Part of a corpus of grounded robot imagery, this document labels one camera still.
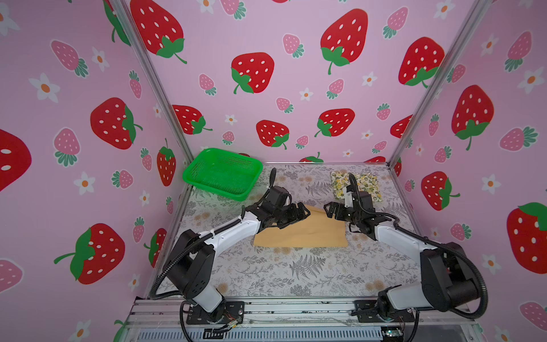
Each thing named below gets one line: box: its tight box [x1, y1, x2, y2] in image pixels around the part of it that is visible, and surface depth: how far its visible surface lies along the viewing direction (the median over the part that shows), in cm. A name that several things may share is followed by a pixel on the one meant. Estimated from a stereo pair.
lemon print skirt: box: [330, 171, 383, 203], surface depth 113 cm
